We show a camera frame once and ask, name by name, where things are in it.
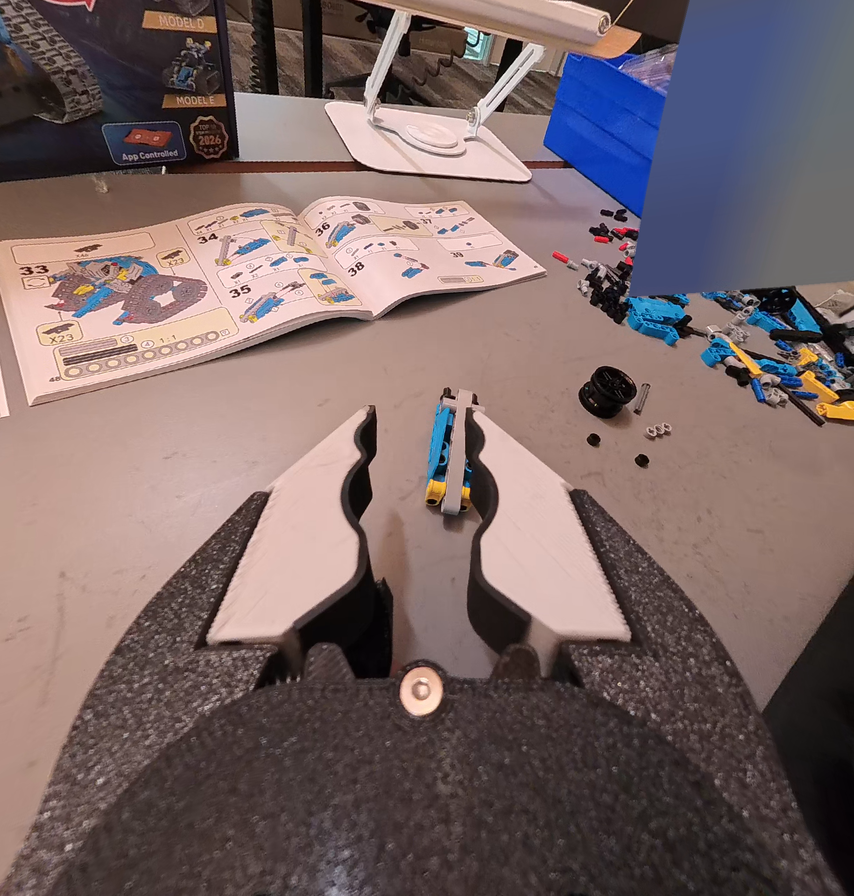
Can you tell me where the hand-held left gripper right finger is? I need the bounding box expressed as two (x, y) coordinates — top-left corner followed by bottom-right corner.
(464, 408), (634, 676)

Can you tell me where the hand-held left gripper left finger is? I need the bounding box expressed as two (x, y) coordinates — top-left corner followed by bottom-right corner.
(205, 405), (379, 672)

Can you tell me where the blue grey brick assembly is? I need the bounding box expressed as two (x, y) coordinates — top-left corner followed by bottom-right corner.
(424, 385), (485, 517)

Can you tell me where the black spoked wheel rim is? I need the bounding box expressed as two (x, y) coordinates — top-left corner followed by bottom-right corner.
(579, 365), (639, 420)

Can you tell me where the pile of toy brick parts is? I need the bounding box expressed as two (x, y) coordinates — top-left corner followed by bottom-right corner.
(553, 209), (854, 429)

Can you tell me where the grey desk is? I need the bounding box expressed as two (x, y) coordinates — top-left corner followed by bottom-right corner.
(0, 157), (854, 896)

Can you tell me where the black desk leg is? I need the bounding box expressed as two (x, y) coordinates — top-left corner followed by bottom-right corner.
(302, 0), (326, 98)
(250, 0), (281, 95)

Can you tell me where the instruction booklet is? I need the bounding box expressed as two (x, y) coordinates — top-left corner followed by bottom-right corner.
(0, 196), (548, 407)

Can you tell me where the person's leg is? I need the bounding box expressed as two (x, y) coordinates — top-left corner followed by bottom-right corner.
(762, 539), (854, 896)

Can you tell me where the white laptop stand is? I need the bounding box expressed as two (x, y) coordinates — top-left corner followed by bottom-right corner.
(325, 0), (613, 184)

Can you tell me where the blue storage bin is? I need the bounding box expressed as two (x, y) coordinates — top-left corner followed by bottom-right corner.
(543, 52), (680, 219)

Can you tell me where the toy set box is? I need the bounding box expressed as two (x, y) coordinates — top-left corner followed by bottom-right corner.
(0, 0), (240, 184)

